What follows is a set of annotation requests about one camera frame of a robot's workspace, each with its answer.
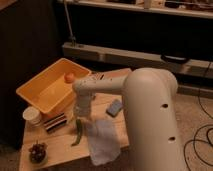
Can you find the grey metal pole stand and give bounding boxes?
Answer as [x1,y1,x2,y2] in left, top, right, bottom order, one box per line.
[63,0,76,46]

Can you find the black floor cables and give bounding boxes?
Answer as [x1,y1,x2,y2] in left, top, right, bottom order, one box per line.
[183,61,213,164]

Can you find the bunch of dark grapes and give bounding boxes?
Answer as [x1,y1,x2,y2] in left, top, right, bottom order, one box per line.
[29,142,47,164]

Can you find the white paper cup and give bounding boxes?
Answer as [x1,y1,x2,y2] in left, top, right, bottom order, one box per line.
[22,106,42,125]

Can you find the yellow plastic bin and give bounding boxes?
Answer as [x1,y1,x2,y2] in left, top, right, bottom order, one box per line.
[16,58,91,116]

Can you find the small orange apple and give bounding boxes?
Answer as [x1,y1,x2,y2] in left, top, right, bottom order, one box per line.
[64,73,75,83]

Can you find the striped black white box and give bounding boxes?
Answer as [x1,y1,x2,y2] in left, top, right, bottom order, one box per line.
[43,113,67,133]

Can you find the grey folded cloth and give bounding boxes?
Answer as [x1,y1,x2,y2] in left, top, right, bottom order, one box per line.
[85,119,121,166]

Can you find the black flat object on ledge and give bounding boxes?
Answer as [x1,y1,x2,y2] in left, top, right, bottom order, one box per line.
[160,55,189,64]

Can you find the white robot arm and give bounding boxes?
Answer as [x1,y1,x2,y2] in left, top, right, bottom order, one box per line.
[73,68,187,171]

